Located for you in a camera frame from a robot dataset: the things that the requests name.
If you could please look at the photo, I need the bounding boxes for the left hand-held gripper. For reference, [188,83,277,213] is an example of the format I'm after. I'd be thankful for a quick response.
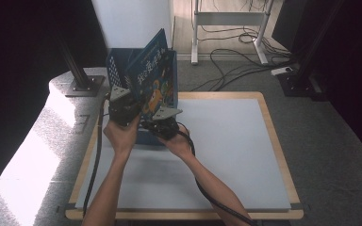
[107,85,143,127]

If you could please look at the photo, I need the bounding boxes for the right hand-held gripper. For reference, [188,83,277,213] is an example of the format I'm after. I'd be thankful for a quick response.
[140,106,184,141]

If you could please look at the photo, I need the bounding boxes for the colourful picture book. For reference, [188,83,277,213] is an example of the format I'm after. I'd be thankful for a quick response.
[125,28,175,121]

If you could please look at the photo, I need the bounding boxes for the person's right hand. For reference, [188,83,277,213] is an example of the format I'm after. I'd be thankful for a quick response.
[156,123,196,159]

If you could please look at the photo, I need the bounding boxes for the person's left hand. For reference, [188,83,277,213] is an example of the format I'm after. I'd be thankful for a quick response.
[103,114,141,158]

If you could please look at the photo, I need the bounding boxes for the pale grey table mat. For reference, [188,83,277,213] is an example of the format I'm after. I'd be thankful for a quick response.
[74,98,292,211]

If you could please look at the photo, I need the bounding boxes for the white upright panel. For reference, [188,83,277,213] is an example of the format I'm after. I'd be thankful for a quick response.
[90,0,174,51]

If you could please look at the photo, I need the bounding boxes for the white power strip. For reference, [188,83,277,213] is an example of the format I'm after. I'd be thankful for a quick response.
[271,66,293,77]

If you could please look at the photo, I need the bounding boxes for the dark curtain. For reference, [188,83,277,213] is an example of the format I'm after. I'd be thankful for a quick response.
[323,0,362,166]

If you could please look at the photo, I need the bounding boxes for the black metal stand post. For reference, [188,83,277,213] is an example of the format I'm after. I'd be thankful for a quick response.
[277,0,345,99]
[51,27,106,98]

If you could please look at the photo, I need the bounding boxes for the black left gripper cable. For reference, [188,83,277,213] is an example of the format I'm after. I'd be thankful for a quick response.
[82,97,111,218]

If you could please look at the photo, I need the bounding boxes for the black floor cable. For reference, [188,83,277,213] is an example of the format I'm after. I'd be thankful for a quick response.
[190,46,300,92]
[197,24,267,44]

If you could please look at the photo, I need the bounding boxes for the white metal stand frame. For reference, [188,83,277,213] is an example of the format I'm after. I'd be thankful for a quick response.
[190,0,275,66]

